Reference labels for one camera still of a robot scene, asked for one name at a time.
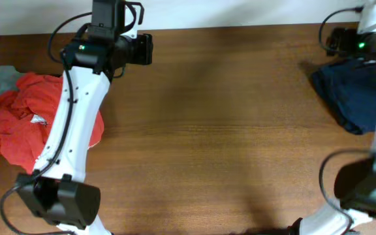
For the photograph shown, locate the navy blue shorts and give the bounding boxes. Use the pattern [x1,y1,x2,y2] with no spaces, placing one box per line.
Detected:
[309,59,376,135]

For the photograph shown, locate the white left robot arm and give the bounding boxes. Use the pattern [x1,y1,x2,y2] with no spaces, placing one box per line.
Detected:
[14,1,153,234]

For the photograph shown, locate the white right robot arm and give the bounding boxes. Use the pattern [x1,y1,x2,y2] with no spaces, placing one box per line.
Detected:
[267,1,376,235]

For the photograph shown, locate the red printed t-shirt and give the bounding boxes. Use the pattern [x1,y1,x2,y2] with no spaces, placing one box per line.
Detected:
[0,68,109,182]

